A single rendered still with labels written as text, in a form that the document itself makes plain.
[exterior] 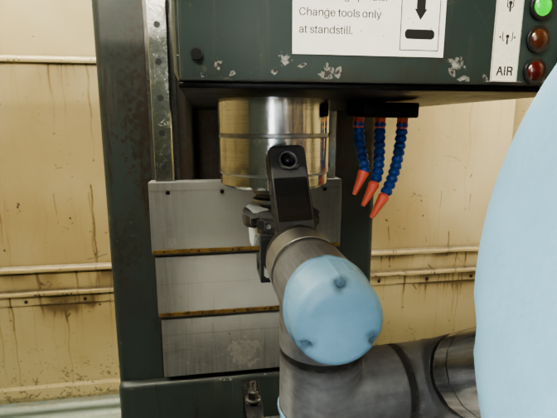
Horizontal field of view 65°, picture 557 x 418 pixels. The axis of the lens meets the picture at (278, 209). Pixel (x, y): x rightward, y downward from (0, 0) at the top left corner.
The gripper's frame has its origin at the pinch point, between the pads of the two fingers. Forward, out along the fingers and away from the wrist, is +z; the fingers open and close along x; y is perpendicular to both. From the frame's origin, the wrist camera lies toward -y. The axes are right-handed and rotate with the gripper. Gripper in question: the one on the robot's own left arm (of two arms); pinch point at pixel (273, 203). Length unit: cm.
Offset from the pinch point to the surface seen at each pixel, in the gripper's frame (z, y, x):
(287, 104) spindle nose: -8.8, -14.5, 0.5
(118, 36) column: 47, -30, -29
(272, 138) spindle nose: -8.8, -10.2, -1.4
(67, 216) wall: 81, 19, -55
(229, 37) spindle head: -21.2, -20.3, -7.3
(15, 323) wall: 80, 55, -74
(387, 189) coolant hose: -4.8, -2.6, 16.3
